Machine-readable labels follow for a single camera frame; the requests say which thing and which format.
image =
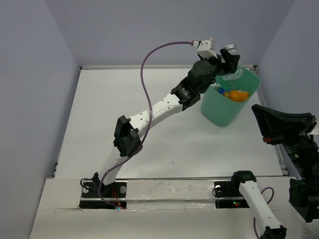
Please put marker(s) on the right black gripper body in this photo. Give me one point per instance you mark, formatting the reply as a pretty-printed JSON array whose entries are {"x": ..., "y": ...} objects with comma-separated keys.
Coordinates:
[{"x": 303, "y": 151}]

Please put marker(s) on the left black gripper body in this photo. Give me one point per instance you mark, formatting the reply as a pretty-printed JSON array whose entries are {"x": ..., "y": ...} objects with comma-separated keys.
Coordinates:
[{"x": 216, "y": 68}]

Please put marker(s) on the blue label clear bottle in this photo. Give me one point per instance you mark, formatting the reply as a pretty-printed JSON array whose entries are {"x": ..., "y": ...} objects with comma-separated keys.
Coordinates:
[{"x": 220, "y": 89}]

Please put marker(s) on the small orange juice bottle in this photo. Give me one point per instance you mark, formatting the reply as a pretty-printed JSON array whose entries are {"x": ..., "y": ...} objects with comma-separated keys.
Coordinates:
[{"x": 236, "y": 96}]

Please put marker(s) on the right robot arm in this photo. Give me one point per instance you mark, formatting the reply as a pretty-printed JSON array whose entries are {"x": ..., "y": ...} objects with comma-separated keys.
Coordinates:
[{"x": 303, "y": 198}]

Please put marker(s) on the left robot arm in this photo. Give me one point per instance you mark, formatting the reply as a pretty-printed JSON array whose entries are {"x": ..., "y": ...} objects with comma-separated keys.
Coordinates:
[{"x": 131, "y": 132}]

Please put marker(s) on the green plastic bin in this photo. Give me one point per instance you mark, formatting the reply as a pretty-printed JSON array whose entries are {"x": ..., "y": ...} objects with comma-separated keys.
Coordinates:
[{"x": 220, "y": 110}]

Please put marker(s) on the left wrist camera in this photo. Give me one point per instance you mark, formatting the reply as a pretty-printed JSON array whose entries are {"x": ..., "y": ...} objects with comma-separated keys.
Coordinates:
[{"x": 205, "y": 48}]

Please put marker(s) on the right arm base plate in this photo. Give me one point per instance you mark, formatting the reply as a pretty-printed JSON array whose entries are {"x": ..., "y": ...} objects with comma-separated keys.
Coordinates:
[{"x": 227, "y": 197}]

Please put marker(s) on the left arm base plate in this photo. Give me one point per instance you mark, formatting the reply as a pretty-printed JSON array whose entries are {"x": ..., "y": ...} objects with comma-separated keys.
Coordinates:
[{"x": 111, "y": 198}]

